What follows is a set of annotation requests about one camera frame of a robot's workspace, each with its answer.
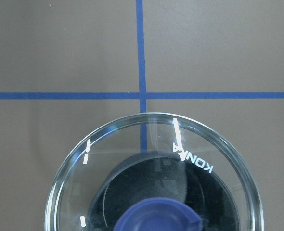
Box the glass pot lid blue knob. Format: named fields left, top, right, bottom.
left=45, top=113, right=264, bottom=231

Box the dark blue saucepan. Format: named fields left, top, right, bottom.
left=87, top=152, right=240, bottom=231

